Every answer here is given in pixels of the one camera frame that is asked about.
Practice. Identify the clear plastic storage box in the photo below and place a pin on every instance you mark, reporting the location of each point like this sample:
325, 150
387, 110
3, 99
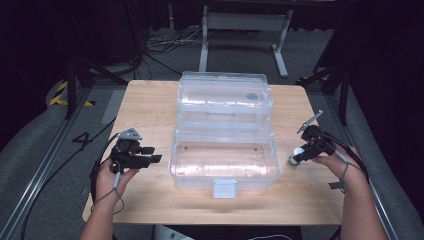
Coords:
225, 156

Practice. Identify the person's left hand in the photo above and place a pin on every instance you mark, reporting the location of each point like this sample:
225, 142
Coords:
106, 183

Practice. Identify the person's right hand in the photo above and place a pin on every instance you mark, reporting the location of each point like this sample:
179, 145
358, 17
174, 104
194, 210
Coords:
350, 170

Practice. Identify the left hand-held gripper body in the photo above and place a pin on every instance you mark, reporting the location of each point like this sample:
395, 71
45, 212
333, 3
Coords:
128, 156

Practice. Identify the small white bottle green base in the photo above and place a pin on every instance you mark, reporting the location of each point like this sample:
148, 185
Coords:
296, 154

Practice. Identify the black metal stand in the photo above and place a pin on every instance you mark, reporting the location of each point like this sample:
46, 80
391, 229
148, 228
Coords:
343, 90
70, 86

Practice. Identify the yellow black floor tape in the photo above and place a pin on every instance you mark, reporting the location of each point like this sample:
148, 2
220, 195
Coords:
56, 99

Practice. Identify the white metal desk frame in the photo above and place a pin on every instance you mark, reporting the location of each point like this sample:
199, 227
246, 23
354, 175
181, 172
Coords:
245, 21

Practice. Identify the aluminium floor rail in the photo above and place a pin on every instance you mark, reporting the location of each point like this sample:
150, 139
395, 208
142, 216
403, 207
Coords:
40, 173
386, 220

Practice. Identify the white object under table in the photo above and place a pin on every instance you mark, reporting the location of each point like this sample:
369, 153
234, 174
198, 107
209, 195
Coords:
170, 233

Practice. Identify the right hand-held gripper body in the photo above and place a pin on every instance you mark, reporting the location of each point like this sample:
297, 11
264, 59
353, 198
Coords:
316, 138

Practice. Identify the grey floor tape piece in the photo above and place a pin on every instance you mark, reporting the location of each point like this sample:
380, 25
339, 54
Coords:
85, 191

